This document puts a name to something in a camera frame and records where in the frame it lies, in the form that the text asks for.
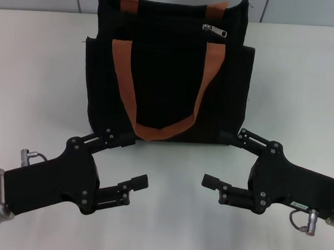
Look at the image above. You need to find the right gripper cable with plug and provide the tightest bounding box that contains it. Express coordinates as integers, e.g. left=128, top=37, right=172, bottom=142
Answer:
left=288, top=207, right=322, bottom=236

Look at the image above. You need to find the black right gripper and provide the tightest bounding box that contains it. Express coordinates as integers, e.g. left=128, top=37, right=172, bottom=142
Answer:
left=200, top=125, right=334, bottom=221

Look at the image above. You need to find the gripper cable with plug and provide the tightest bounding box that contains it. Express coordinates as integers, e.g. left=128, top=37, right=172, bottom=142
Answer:
left=288, top=207, right=322, bottom=236
left=19, top=147, right=51, bottom=170

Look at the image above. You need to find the left gripper cable with plug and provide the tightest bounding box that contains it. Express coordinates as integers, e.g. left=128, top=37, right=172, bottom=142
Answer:
left=19, top=147, right=51, bottom=170

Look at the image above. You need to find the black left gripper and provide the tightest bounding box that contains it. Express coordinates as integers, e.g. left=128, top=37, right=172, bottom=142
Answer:
left=1, top=121, right=152, bottom=220

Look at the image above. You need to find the black bag with orange handles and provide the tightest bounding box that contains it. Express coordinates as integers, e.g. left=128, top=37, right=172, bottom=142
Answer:
left=78, top=0, right=260, bottom=148

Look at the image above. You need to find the silver zipper pull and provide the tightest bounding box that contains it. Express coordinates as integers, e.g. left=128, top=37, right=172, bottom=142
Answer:
left=201, top=22, right=229, bottom=39

